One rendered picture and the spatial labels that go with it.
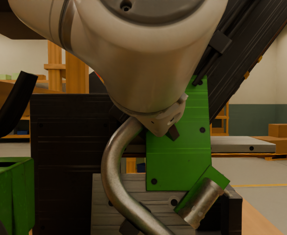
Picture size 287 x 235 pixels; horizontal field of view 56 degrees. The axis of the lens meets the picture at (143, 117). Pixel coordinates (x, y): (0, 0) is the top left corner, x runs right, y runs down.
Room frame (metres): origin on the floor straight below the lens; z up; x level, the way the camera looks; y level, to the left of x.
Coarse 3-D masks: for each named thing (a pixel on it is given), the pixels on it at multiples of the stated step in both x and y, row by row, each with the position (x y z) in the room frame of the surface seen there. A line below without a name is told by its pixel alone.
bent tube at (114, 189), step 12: (132, 120) 0.44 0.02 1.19; (120, 132) 0.43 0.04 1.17; (132, 132) 0.43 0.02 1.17; (108, 144) 0.43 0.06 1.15; (120, 144) 0.43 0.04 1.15; (108, 156) 0.42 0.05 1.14; (120, 156) 0.43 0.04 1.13; (108, 168) 0.42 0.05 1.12; (108, 180) 0.41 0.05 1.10; (120, 180) 0.42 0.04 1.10; (108, 192) 0.41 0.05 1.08; (120, 192) 0.41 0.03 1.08; (120, 204) 0.40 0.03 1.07; (132, 204) 0.40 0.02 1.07; (132, 216) 0.40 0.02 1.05; (144, 216) 0.40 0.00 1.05; (144, 228) 0.39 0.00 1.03; (156, 228) 0.39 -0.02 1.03; (168, 228) 0.41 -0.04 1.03
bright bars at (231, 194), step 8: (224, 192) 0.61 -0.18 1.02; (232, 192) 0.64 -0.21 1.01; (224, 200) 0.63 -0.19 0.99; (232, 200) 0.60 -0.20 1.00; (240, 200) 0.60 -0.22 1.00; (224, 208) 0.63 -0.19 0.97; (232, 208) 0.60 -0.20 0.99; (240, 208) 0.60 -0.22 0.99; (224, 216) 0.62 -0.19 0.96; (232, 216) 0.60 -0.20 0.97; (240, 216) 0.60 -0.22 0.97; (224, 224) 0.62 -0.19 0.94; (232, 224) 0.60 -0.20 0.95; (240, 224) 0.60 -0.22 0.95; (224, 232) 0.62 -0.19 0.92; (232, 232) 0.60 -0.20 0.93; (240, 232) 0.60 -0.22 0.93
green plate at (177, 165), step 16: (192, 80) 0.51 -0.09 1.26; (192, 96) 0.50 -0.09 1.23; (192, 112) 0.49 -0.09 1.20; (208, 112) 0.49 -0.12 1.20; (176, 128) 0.48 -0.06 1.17; (192, 128) 0.48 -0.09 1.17; (208, 128) 0.48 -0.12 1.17; (160, 144) 0.47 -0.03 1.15; (176, 144) 0.47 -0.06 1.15; (192, 144) 0.48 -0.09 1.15; (208, 144) 0.48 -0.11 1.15; (160, 160) 0.47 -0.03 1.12; (176, 160) 0.47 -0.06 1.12; (192, 160) 0.47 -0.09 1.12; (208, 160) 0.47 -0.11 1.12; (160, 176) 0.46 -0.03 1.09; (176, 176) 0.46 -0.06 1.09; (192, 176) 0.46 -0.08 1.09
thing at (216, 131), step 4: (228, 104) 9.17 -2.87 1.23; (228, 108) 9.17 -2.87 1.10; (220, 112) 9.23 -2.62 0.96; (228, 112) 9.17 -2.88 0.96; (220, 116) 9.16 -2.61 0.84; (224, 116) 9.17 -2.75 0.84; (228, 116) 9.17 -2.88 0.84; (228, 120) 9.17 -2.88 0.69; (212, 128) 9.21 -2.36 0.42; (216, 128) 9.21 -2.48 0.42; (220, 128) 9.22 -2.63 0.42; (212, 132) 9.21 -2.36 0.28; (216, 132) 9.21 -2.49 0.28; (220, 132) 9.22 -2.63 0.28; (224, 132) 9.35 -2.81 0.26
